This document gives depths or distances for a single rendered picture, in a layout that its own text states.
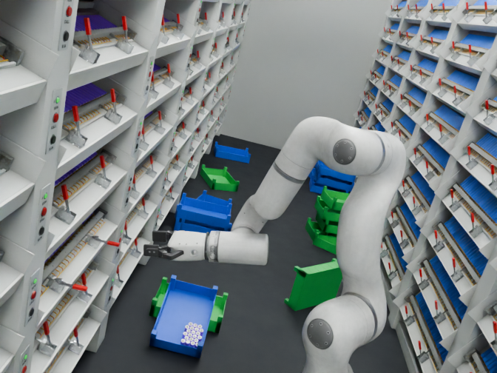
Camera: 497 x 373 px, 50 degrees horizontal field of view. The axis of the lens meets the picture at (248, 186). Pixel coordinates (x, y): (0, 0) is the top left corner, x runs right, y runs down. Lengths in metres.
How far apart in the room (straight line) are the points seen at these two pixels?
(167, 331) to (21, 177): 1.28
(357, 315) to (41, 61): 0.81
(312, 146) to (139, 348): 1.20
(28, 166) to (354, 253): 0.68
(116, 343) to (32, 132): 1.27
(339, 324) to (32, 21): 0.82
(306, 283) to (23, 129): 1.78
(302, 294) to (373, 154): 1.54
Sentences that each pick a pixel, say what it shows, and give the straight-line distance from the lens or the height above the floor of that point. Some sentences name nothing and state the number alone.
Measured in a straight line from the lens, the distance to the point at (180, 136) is 2.95.
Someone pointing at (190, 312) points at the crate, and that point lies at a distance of 2.28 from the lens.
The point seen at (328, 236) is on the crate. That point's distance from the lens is 3.43.
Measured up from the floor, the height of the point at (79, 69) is 1.10.
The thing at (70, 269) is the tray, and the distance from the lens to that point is 1.54.
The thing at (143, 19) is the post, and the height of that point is 1.18.
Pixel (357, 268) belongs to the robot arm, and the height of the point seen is 0.83.
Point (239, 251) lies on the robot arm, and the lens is 1.41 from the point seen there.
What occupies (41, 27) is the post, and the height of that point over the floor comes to 1.18.
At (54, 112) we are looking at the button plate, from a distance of 1.06.
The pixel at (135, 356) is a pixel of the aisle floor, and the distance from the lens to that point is 2.12.
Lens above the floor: 1.31
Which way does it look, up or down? 19 degrees down
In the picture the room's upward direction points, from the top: 14 degrees clockwise
